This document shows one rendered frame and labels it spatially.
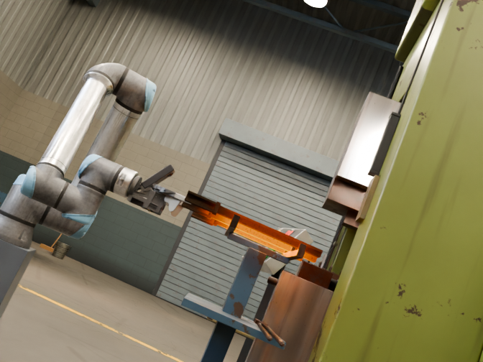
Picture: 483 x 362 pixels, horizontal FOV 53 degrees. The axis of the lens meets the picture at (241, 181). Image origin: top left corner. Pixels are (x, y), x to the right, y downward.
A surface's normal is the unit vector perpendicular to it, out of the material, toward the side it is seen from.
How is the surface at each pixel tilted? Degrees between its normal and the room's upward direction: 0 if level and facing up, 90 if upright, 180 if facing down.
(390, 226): 90
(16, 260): 90
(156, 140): 90
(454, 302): 90
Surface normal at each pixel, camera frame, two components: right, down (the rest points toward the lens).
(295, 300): -0.05, -0.25
